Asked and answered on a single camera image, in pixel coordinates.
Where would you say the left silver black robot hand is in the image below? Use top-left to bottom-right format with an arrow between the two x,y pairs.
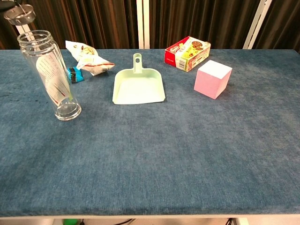
0,0 -> 19,9

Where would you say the white pillar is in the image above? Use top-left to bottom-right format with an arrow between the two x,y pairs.
242,0 -> 274,50
136,0 -> 150,50
14,23 -> 31,36

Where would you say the dark brown curtain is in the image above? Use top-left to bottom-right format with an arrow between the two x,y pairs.
0,0 -> 139,50
254,0 -> 300,51
149,0 -> 261,50

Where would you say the clear glass bottle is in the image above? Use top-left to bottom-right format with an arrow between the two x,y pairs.
16,30 -> 82,121

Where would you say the blue snack wrapper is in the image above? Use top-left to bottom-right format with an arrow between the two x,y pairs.
67,66 -> 84,84

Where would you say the white crumpled snack bag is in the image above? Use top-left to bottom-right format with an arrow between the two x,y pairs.
65,40 -> 116,77

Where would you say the mint green plastic dustpan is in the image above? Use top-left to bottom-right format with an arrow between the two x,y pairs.
112,53 -> 166,105

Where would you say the red yellow snack box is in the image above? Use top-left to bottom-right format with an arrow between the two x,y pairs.
164,36 -> 211,73

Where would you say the blue felt table cover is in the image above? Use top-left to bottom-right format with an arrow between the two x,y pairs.
0,48 -> 300,218

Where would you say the pink cube block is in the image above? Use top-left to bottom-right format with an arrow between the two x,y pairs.
194,60 -> 233,100

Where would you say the white table frame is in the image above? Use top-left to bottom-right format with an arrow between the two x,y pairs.
0,213 -> 300,225

